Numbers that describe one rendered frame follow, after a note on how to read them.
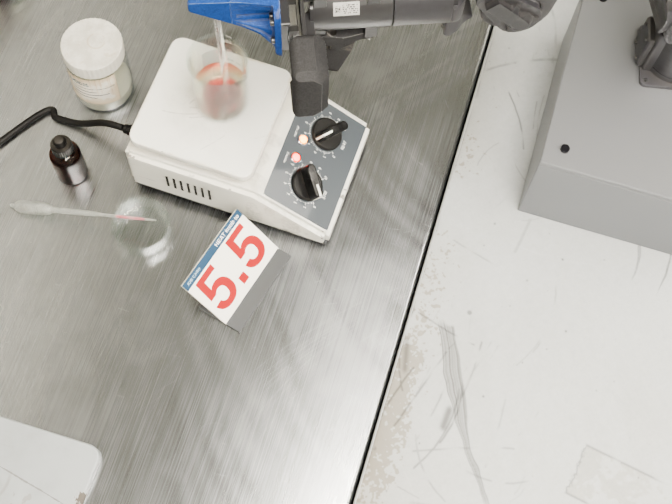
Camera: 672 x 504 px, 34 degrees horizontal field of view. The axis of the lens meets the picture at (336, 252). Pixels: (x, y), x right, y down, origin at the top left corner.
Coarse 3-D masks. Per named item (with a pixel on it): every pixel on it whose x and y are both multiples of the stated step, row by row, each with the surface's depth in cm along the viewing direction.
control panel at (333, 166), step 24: (312, 120) 103; (336, 120) 104; (288, 144) 101; (312, 144) 103; (288, 168) 101; (336, 168) 103; (264, 192) 99; (288, 192) 100; (336, 192) 103; (312, 216) 101
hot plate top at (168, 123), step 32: (256, 64) 102; (160, 96) 100; (192, 96) 100; (256, 96) 100; (160, 128) 99; (192, 128) 99; (224, 128) 99; (256, 128) 99; (192, 160) 98; (224, 160) 98; (256, 160) 98
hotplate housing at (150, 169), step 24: (288, 96) 102; (288, 120) 102; (360, 120) 106; (360, 144) 106; (144, 168) 101; (168, 168) 100; (192, 168) 99; (264, 168) 100; (168, 192) 104; (192, 192) 103; (216, 192) 101; (240, 192) 99; (264, 216) 102; (288, 216) 100; (336, 216) 103; (312, 240) 104
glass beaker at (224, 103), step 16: (208, 32) 94; (224, 32) 94; (192, 48) 94; (208, 48) 96; (240, 48) 95; (192, 64) 95; (208, 64) 98; (240, 64) 97; (192, 80) 94; (240, 80) 93; (208, 96) 95; (224, 96) 95; (240, 96) 96; (208, 112) 98; (224, 112) 97; (240, 112) 98
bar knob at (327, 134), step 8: (320, 120) 103; (328, 120) 104; (312, 128) 103; (320, 128) 103; (328, 128) 102; (336, 128) 102; (344, 128) 103; (312, 136) 103; (320, 136) 101; (328, 136) 102; (336, 136) 104; (320, 144) 103; (328, 144) 103; (336, 144) 104
